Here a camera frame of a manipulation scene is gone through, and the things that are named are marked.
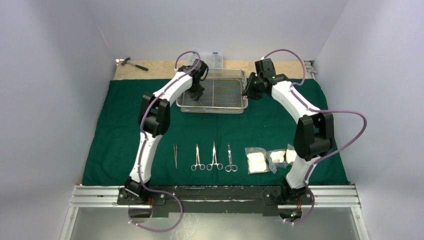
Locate metal wire mesh tray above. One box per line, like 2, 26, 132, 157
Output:
176, 68, 248, 114

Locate dark green surgical drape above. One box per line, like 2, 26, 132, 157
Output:
81, 77, 350, 187

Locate silver tweezers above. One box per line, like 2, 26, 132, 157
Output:
173, 143, 178, 169

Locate white gauze packet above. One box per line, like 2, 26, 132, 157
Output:
244, 147, 269, 175

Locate silver hemostat forceps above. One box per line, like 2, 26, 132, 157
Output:
190, 144, 206, 171
206, 142, 224, 171

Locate silver surgical scissors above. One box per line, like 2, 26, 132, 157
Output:
224, 143, 238, 172

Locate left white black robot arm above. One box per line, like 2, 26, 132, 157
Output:
124, 59, 209, 205

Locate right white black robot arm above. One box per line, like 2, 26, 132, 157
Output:
242, 58, 335, 204

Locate clear plastic compartment box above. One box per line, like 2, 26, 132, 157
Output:
186, 52, 224, 69

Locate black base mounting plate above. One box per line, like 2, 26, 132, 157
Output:
116, 185, 313, 218

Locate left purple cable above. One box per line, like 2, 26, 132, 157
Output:
127, 50, 184, 233

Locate purple cable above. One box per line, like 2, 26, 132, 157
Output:
263, 48, 368, 226
127, 50, 184, 233

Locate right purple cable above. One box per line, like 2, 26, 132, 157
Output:
263, 48, 368, 226

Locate right side aluminium rail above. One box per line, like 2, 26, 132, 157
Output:
304, 61, 317, 80

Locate small black-handled hammer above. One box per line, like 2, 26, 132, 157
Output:
120, 57, 149, 72

